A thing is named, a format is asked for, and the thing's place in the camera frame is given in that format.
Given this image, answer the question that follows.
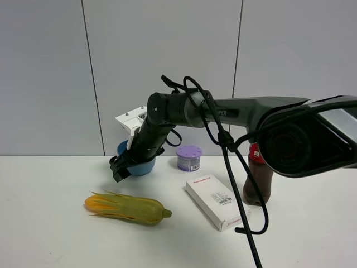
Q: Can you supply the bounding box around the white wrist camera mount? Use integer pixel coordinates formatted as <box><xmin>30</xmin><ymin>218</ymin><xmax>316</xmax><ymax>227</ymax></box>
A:
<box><xmin>115</xmin><ymin>106</ymin><xmax>147</xmax><ymax>150</ymax></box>

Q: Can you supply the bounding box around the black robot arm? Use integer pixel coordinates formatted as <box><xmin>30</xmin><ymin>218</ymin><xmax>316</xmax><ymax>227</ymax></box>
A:
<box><xmin>109</xmin><ymin>92</ymin><xmax>356</xmax><ymax>181</ymax></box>

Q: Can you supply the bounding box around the purple lidded small jar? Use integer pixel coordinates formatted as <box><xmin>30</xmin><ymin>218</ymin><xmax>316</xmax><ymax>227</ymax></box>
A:
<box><xmin>176</xmin><ymin>145</ymin><xmax>202</xmax><ymax>172</ymax></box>

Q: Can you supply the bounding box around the toy corn cob green husk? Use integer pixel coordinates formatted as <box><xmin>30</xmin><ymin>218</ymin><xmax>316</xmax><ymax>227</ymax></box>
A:
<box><xmin>84</xmin><ymin>191</ymin><xmax>172</xmax><ymax>225</ymax></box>

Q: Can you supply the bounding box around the cola bottle yellow cap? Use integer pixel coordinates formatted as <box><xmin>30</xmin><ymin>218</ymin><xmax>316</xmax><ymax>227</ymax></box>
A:
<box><xmin>243</xmin><ymin>143</ymin><xmax>273</xmax><ymax>206</ymax></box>

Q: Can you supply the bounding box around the white cardboard box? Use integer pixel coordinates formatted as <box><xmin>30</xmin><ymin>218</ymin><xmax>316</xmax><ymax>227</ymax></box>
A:
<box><xmin>185</xmin><ymin>175</ymin><xmax>243</xmax><ymax>232</ymax></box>

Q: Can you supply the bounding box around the blue plastic bowl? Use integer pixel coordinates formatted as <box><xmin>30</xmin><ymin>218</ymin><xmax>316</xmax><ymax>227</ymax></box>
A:
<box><xmin>117</xmin><ymin>140</ymin><xmax>156</xmax><ymax>176</ymax></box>

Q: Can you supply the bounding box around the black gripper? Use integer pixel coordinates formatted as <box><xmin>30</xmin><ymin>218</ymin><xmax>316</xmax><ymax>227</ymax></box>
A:
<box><xmin>109</xmin><ymin>117</ymin><xmax>174</xmax><ymax>182</ymax></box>

